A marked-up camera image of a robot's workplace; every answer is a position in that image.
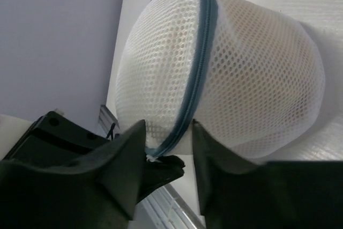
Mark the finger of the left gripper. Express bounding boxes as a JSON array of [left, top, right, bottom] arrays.
[[139, 156, 185, 200]]

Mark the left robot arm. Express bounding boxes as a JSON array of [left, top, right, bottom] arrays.
[[1, 111, 185, 201]]

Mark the white mesh laundry bag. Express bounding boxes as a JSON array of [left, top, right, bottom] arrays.
[[115, 0, 325, 159]]

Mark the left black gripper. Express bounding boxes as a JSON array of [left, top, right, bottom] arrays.
[[5, 111, 110, 159]]

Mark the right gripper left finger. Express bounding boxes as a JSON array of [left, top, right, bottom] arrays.
[[1, 120, 146, 228]]

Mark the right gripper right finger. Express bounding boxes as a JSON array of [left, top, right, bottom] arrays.
[[192, 121, 342, 228]]

